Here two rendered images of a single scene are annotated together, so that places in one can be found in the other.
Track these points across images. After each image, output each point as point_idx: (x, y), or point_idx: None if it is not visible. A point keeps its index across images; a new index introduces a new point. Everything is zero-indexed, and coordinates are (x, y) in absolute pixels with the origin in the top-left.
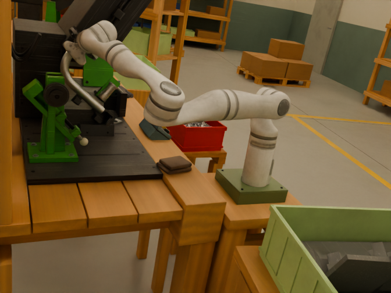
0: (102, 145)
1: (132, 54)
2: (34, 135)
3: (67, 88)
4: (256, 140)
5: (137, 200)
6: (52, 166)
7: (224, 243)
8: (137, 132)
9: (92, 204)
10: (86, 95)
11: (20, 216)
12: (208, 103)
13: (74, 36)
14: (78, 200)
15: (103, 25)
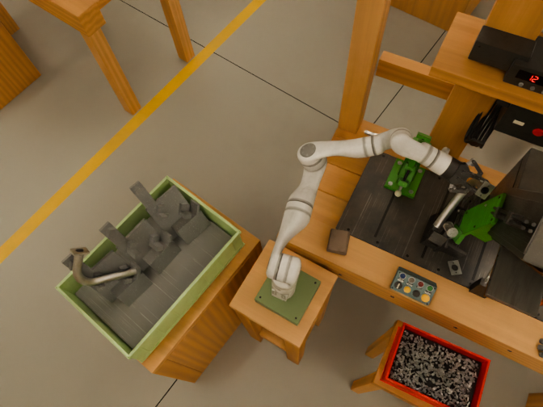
0: (405, 221)
1: (355, 144)
2: (446, 185)
3: (471, 202)
4: None
5: (320, 194)
6: (385, 169)
7: None
8: (419, 269)
9: (331, 169)
10: (446, 207)
11: (343, 133)
12: (298, 188)
13: (477, 172)
14: (340, 165)
15: (397, 133)
